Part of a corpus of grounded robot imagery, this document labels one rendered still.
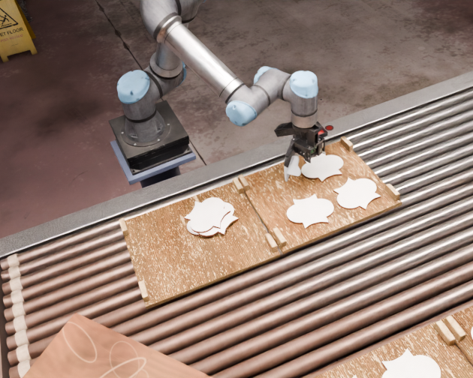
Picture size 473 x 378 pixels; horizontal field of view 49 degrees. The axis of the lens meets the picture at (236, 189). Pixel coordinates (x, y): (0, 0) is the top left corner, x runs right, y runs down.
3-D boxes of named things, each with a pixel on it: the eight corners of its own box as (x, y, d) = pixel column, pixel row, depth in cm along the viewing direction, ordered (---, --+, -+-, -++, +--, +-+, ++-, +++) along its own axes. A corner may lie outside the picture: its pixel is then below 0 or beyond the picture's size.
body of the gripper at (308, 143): (309, 166, 156) (309, 134, 148) (287, 154, 161) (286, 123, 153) (325, 152, 160) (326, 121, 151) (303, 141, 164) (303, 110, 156)
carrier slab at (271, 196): (237, 182, 177) (236, 178, 176) (342, 142, 185) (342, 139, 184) (283, 254, 153) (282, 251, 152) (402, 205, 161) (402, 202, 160)
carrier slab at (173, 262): (120, 225, 169) (119, 222, 168) (237, 183, 177) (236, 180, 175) (146, 310, 145) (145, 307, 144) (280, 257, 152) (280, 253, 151)
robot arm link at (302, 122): (285, 111, 150) (303, 97, 153) (286, 123, 153) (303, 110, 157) (305, 121, 146) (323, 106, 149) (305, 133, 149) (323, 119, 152)
